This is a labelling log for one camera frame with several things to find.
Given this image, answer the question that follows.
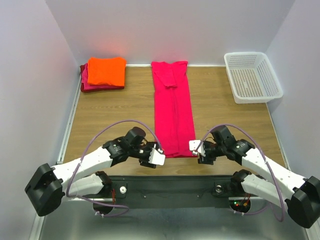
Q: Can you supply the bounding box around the folded pink t shirt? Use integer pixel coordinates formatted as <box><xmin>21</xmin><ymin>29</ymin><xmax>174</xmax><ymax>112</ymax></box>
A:
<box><xmin>80</xmin><ymin>62</ymin><xmax>121</xmax><ymax>92</ymax></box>

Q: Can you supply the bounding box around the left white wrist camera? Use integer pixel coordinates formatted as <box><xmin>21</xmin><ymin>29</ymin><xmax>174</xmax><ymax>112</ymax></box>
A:
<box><xmin>148</xmin><ymin>148</ymin><xmax>166</xmax><ymax>166</ymax></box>

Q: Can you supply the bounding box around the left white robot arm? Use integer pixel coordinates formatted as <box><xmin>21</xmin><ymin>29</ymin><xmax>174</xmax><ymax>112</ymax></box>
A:
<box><xmin>24</xmin><ymin>127</ymin><xmax>166</xmax><ymax>217</ymax></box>

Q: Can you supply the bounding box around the folded orange t shirt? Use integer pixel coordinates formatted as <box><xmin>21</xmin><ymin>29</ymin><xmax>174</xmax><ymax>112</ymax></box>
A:
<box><xmin>87</xmin><ymin>57</ymin><xmax>127</xmax><ymax>87</ymax></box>

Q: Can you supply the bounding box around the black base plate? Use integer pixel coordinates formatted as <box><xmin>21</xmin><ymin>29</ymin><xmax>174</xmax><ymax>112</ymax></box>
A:
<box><xmin>90</xmin><ymin>175</ymin><xmax>245</xmax><ymax>209</ymax></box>

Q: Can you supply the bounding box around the crimson t shirt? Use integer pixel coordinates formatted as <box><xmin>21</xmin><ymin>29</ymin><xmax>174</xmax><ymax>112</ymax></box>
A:
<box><xmin>151</xmin><ymin>61</ymin><xmax>196</xmax><ymax>158</ymax></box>

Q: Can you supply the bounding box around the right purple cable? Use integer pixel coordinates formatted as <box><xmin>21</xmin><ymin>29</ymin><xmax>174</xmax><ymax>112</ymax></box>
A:
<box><xmin>196</xmin><ymin>123</ymin><xmax>286</xmax><ymax>223</ymax></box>

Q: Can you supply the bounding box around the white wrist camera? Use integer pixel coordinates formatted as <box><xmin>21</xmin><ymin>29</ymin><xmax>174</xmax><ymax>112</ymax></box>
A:
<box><xmin>148</xmin><ymin>148</ymin><xmax>166</xmax><ymax>166</ymax></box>
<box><xmin>189</xmin><ymin>139</ymin><xmax>205</xmax><ymax>156</ymax></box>

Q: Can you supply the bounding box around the aluminium frame rail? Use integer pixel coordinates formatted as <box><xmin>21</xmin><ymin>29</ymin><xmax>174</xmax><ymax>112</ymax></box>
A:
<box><xmin>30</xmin><ymin>192</ymin><xmax>320</xmax><ymax>240</ymax></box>

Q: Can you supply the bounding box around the white plastic basket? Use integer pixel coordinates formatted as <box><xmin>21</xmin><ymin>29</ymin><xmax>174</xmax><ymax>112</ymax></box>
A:
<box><xmin>224</xmin><ymin>51</ymin><xmax>283</xmax><ymax>104</ymax></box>

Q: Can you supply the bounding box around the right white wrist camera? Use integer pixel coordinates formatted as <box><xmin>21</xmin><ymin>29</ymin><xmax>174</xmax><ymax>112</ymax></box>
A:
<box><xmin>189</xmin><ymin>139</ymin><xmax>205</xmax><ymax>156</ymax></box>

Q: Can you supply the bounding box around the folded dark red t shirt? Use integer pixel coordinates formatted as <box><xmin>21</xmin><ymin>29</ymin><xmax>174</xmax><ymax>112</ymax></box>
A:
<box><xmin>79</xmin><ymin>64</ymin><xmax>125</xmax><ymax>95</ymax></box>

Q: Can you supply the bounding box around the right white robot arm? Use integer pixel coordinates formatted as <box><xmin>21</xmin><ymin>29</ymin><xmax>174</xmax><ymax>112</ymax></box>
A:
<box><xmin>189</xmin><ymin>124</ymin><xmax>320</xmax><ymax>229</ymax></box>

